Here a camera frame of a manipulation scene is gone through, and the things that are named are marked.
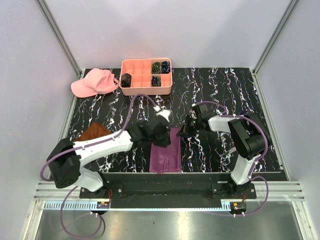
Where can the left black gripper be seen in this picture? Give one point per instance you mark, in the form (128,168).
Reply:
(166,141)

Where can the brown cloth napkin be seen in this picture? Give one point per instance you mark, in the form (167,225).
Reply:
(96,130)

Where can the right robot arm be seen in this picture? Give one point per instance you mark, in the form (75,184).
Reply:
(250,138)

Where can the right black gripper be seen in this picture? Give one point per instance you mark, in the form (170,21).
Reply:
(187,132)

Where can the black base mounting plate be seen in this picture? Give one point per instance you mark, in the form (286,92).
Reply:
(170,190)

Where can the purple cloth napkin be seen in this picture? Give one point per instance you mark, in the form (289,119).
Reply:
(167,159)

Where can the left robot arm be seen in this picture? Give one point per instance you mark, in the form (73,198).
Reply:
(68,159)

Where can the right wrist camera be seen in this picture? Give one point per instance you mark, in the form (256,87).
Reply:
(200,112)

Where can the dark rolled sock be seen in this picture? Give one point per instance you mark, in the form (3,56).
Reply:
(126,80)

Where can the pink divided organizer box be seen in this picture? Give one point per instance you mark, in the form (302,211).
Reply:
(150,76)

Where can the pink baseball cap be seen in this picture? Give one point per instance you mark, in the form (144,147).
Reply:
(97,81)

